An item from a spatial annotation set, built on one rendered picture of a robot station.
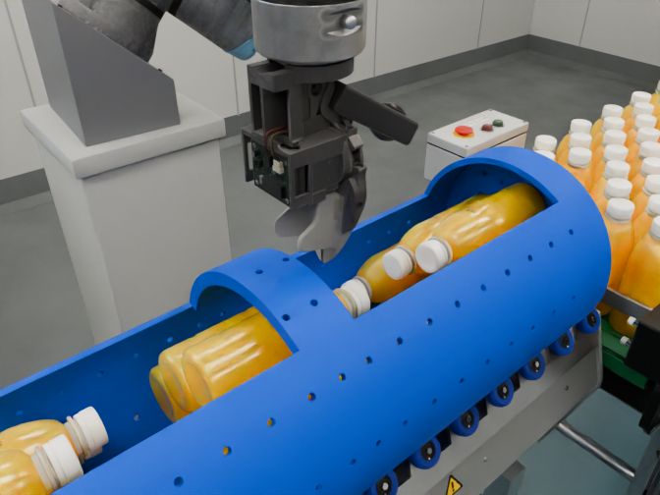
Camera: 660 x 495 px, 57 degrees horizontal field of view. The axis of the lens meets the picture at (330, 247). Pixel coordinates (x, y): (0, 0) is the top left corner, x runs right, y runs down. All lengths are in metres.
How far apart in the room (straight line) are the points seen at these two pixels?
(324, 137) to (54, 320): 2.22
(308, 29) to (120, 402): 0.48
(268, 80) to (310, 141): 0.06
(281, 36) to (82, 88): 0.77
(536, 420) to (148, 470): 0.64
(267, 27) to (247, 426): 0.31
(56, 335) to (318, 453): 2.09
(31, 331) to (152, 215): 1.39
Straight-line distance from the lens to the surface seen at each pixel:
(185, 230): 1.37
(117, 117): 1.24
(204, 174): 1.34
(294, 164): 0.49
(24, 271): 2.99
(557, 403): 1.02
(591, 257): 0.82
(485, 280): 0.67
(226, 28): 1.27
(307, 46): 0.47
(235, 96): 3.89
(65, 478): 0.56
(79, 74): 1.20
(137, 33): 1.26
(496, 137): 1.25
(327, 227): 0.57
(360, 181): 0.54
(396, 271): 0.80
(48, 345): 2.54
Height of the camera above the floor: 1.58
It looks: 34 degrees down
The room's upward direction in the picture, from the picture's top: straight up
